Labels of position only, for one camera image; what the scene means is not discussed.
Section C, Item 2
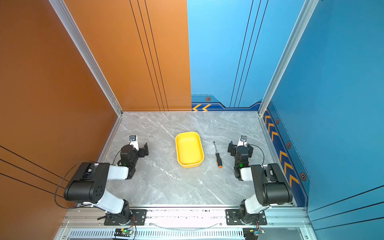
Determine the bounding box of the black orange handled screwdriver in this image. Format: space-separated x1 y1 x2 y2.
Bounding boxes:
213 141 223 168

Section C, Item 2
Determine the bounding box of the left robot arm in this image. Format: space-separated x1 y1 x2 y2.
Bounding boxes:
64 141 149 226

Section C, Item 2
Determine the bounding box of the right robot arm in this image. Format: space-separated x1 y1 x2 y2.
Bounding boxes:
228 135 293 225

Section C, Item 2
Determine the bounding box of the yellow plastic bin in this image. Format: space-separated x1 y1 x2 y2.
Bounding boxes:
175 132 205 169

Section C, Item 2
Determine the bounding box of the left green circuit board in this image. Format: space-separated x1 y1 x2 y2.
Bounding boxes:
113 228 135 240

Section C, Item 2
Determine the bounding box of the right circuit board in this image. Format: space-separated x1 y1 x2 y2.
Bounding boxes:
243 228 262 240

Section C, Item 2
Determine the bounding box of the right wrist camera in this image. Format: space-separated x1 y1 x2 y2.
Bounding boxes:
237 135 248 147

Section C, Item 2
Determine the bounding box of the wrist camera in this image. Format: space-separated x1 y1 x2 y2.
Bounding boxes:
129 135 139 151
237 135 248 147

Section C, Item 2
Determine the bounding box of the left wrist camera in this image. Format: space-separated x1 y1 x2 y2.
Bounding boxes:
129 135 139 151

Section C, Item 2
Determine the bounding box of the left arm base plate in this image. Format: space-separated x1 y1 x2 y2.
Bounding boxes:
104 209 147 227

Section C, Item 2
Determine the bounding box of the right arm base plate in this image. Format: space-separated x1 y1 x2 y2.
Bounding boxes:
225 209 268 226

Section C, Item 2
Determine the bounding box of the aluminium front rail frame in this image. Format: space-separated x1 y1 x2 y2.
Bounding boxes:
55 205 317 240

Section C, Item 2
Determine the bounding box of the right aluminium corner post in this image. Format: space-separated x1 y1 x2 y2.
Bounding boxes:
258 0 319 117

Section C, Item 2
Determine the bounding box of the aluminium corner post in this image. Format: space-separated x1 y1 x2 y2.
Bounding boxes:
49 0 124 117
258 0 319 117

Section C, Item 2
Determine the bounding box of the left aluminium corner post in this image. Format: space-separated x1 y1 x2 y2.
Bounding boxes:
49 0 124 117

